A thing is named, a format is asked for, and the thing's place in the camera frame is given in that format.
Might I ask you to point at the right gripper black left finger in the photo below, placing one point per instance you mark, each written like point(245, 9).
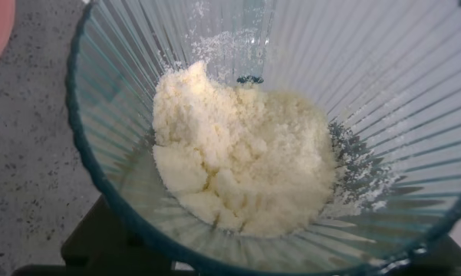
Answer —
point(99, 241)

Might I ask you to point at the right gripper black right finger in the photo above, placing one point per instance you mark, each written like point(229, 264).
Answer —
point(450, 257)

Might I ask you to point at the white powder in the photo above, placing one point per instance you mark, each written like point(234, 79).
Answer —
point(245, 161)

